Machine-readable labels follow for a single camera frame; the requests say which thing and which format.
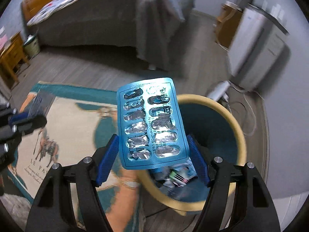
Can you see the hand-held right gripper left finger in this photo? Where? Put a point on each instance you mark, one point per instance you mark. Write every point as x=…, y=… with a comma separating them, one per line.
x=107, y=160

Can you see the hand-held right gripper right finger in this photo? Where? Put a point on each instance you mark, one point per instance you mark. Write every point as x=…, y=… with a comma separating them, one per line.
x=198, y=164

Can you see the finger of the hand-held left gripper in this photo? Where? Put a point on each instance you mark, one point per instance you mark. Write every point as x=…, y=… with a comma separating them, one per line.
x=19, y=118
x=33, y=124

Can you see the yellow-rimmed blue waste bin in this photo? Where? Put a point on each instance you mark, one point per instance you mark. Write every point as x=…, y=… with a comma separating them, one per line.
x=217, y=125

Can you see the blue blister pack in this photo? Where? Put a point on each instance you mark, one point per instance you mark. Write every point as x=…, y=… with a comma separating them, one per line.
x=149, y=125

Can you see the grey fuzzy blanket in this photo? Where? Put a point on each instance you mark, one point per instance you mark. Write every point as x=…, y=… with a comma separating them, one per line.
x=14, y=205

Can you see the wooden nightstand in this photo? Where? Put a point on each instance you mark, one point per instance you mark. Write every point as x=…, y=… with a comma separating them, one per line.
x=12, y=55

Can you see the small green white wastebasket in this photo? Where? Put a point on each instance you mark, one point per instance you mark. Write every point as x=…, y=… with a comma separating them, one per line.
x=31, y=47

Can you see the white power strip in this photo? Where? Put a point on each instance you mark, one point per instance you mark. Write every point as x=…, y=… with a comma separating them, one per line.
x=218, y=90

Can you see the pink box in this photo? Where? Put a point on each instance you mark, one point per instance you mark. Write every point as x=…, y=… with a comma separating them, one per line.
x=2, y=41

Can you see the wooden bed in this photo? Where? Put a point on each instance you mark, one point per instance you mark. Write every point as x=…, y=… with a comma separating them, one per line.
x=96, y=29

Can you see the white air purifier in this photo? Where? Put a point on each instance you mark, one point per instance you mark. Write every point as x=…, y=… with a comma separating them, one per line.
x=256, y=50

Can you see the grey hanging blanket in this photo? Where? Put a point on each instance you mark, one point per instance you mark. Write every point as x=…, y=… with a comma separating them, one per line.
x=164, y=36

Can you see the blue printed duvet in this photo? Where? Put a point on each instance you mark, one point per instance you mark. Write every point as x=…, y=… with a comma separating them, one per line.
x=84, y=0

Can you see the wooden cabinet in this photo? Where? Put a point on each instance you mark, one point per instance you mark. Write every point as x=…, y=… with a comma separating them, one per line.
x=228, y=26

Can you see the white router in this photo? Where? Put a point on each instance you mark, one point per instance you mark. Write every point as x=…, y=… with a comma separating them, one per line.
x=274, y=8

